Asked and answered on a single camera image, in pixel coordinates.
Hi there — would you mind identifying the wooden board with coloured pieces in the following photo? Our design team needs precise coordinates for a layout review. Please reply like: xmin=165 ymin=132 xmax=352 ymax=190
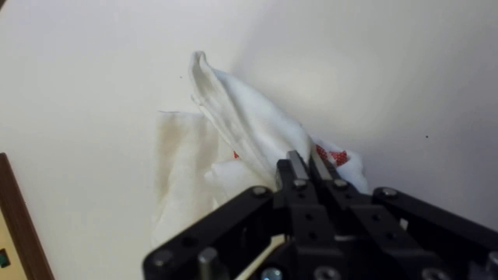
xmin=0 ymin=152 xmax=56 ymax=280

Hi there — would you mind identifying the round white pedestal table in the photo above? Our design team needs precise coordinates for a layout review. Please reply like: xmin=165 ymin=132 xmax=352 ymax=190
xmin=0 ymin=0 xmax=498 ymax=280

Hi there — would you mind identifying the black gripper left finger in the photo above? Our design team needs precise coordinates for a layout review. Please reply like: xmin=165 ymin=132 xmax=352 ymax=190
xmin=142 ymin=149 xmax=324 ymax=280

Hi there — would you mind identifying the white towel with red stripes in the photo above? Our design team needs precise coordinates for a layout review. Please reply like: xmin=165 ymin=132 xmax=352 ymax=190
xmin=149 ymin=50 xmax=370 ymax=250

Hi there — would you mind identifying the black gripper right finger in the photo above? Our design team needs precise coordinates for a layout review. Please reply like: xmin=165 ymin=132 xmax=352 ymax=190
xmin=308 ymin=146 xmax=498 ymax=280

